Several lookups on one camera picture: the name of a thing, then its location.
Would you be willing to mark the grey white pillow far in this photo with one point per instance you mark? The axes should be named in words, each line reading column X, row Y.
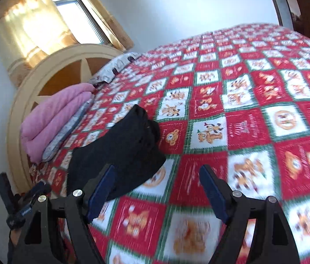
column 109, row 71

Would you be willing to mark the person's left hand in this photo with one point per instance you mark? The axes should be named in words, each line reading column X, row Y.
column 14, row 236

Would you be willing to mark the pink folded blanket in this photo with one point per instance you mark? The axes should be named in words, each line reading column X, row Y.
column 41, row 126

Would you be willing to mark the grey patterned pillow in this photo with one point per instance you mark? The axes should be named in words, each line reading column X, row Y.
column 64, row 132

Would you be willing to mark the red patchwork bear bedspread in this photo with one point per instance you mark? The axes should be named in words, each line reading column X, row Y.
column 238, row 100

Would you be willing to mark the window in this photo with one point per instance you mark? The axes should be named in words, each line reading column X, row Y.
column 81, row 23

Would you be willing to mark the cream wooden headboard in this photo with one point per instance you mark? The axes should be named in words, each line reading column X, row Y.
column 68, row 66

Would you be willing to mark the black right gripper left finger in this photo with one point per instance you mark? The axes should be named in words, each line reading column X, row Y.
column 40, row 240

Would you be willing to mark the yellow curtain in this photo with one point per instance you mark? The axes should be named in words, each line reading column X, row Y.
column 31, row 30

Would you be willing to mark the black pants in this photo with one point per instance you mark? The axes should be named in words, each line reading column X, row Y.
column 131, row 146

